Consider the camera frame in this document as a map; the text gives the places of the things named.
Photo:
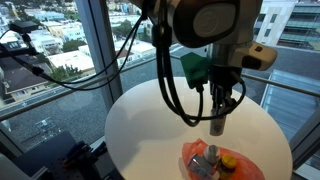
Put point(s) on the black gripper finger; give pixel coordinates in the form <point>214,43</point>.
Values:
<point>229,105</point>
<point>215,106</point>

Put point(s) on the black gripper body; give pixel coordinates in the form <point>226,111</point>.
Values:
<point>225,81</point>

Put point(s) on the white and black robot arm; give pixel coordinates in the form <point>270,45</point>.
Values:
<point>203,20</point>

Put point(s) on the orange plastic bag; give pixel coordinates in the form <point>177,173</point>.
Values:
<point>248,166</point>

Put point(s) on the white-capped bottle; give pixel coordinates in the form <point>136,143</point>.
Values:
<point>212,154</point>

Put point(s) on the grey metal window handrail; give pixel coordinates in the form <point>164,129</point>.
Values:
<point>66,91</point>

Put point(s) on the black perforated mounting board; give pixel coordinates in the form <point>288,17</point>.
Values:
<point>43,156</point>

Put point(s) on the green plastic mount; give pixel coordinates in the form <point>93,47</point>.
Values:
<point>194,70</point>

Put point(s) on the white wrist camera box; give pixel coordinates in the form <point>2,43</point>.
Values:
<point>258,56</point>

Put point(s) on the white window frame post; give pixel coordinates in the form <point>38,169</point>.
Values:
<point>100,50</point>

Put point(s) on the black camera on stand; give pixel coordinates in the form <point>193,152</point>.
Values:
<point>23,27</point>

